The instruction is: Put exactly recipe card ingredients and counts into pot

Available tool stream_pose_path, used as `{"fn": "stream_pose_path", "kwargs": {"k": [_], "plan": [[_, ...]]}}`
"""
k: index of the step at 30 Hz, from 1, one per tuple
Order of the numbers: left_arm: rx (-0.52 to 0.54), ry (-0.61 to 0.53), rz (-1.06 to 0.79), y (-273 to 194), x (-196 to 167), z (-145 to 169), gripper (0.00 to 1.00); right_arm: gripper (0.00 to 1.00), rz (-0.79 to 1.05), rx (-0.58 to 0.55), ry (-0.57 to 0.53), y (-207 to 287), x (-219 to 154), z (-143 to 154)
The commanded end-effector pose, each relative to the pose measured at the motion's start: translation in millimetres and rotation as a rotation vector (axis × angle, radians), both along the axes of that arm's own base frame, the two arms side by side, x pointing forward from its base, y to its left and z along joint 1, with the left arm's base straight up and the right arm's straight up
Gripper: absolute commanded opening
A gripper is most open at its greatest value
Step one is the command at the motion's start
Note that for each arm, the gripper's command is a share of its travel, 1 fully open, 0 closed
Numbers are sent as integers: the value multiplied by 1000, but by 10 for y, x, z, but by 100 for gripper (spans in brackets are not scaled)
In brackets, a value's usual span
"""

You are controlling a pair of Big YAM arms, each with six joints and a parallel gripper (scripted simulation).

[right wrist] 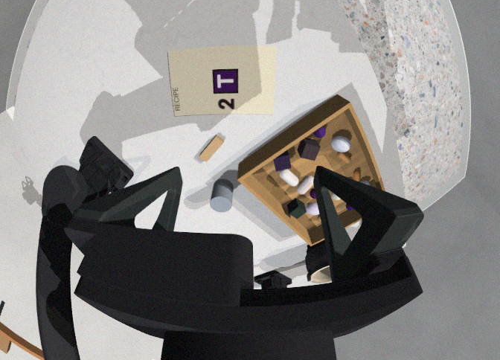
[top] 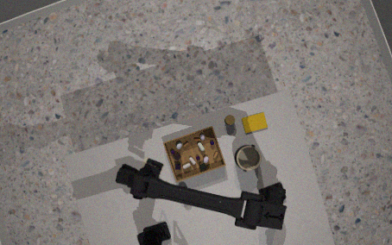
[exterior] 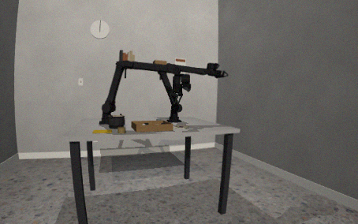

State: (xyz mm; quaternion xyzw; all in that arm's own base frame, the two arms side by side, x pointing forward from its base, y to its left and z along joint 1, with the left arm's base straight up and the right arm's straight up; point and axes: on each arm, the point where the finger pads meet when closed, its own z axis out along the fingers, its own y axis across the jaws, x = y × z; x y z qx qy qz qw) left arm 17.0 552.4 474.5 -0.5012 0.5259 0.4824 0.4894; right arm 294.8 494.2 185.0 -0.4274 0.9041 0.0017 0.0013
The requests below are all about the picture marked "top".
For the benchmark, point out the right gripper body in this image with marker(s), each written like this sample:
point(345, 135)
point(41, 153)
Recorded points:
point(155, 168)

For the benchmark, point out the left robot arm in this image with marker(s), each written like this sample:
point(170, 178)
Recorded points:
point(159, 231)

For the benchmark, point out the wooden tray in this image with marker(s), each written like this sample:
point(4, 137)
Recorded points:
point(192, 150)

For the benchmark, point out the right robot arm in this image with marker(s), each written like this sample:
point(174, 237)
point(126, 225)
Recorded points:
point(259, 209)

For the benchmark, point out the black round pot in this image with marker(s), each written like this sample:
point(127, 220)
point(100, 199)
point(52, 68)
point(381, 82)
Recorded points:
point(248, 157)

